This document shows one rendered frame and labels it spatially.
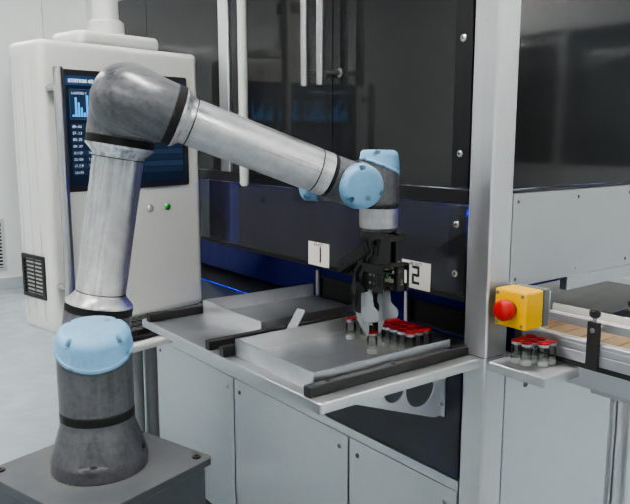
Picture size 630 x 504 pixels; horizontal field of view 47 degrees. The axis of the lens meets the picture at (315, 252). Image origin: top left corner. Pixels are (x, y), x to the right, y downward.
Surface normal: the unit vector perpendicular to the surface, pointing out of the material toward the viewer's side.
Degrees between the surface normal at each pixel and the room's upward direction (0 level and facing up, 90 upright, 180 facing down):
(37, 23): 90
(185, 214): 90
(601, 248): 90
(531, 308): 90
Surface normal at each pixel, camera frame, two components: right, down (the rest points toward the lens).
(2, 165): 0.61, 0.13
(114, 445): 0.58, -0.18
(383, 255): -0.80, 0.10
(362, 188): 0.30, 0.15
